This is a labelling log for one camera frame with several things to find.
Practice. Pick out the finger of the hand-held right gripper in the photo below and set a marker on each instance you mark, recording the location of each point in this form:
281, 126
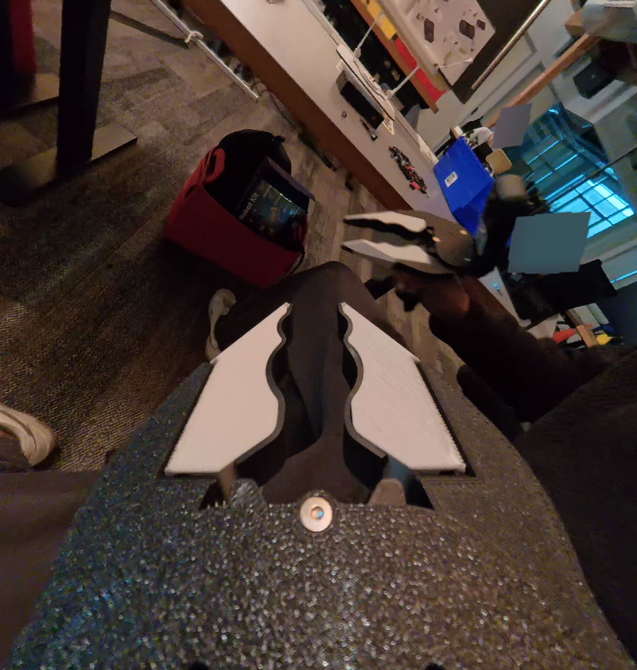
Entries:
397, 221
402, 255

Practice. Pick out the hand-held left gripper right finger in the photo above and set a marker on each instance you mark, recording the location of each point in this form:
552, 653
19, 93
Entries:
402, 413

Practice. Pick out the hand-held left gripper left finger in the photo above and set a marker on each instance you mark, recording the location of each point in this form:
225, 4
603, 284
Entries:
229, 413

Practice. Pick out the pile of small plastic pins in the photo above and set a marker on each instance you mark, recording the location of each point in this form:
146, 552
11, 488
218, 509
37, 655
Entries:
408, 170

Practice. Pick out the person's right forearm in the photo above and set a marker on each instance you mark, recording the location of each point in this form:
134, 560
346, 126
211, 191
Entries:
507, 356

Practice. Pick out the person's right hand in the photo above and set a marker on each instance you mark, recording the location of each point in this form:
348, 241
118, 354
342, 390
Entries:
438, 293

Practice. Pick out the blue storage bin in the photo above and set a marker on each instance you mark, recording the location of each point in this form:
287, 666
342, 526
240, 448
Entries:
459, 183

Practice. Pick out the white sneaker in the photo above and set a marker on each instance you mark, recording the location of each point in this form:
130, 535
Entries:
219, 309
20, 424

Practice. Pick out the dark printed kit box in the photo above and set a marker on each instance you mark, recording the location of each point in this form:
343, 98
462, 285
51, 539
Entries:
271, 209

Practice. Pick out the black perforated plastic block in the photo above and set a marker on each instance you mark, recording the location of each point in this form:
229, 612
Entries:
360, 97

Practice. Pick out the red storage bin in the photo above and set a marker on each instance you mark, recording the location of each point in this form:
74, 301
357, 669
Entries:
428, 86

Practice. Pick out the red fabric bag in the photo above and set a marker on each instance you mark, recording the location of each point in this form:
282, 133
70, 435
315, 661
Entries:
208, 230

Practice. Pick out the black desk leg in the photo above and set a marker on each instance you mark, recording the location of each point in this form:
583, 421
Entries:
82, 78

